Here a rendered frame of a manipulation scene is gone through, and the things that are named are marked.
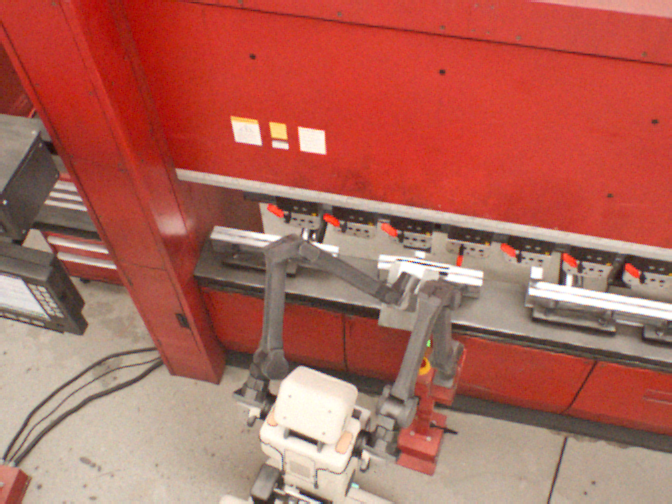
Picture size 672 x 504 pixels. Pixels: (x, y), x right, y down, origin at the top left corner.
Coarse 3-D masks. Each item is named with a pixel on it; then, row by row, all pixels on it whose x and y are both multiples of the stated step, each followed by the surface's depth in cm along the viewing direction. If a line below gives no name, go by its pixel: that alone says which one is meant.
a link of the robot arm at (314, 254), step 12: (300, 252) 239; (312, 252) 241; (324, 252) 247; (324, 264) 248; (336, 264) 250; (348, 264) 253; (336, 276) 252; (348, 276) 253; (360, 276) 255; (360, 288) 257; (372, 288) 258; (384, 288) 260; (384, 300) 261
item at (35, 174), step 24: (0, 144) 209; (24, 144) 209; (0, 168) 205; (24, 168) 209; (48, 168) 220; (0, 192) 201; (24, 192) 211; (48, 192) 223; (0, 216) 207; (24, 216) 214
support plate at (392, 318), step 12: (396, 264) 297; (396, 276) 294; (432, 276) 293; (420, 288) 291; (384, 312) 286; (396, 312) 286; (408, 312) 286; (384, 324) 283; (396, 324) 283; (408, 324) 283
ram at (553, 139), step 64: (128, 0) 212; (192, 64) 227; (256, 64) 221; (320, 64) 216; (384, 64) 211; (448, 64) 206; (512, 64) 201; (576, 64) 196; (640, 64) 192; (192, 128) 252; (320, 128) 238; (384, 128) 232; (448, 128) 226; (512, 128) 220; (576, 128) 214; (640, 128) 209; (320, 192) 266; (384, 192) 258; (448, 192) 250; (512, 192) 243; (576, 192) 237; (640, 192) 230
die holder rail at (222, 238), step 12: (216, 228) 312; (228, 228) 311; (216, 240) 310; (228, 240) 309; (240, 240) 308; (252, 240) 308; (264, 240) 308; (240, 252) 313; (252, 252) 312; (336, 252) 304; (300, 264) 311; (312, 264) 310
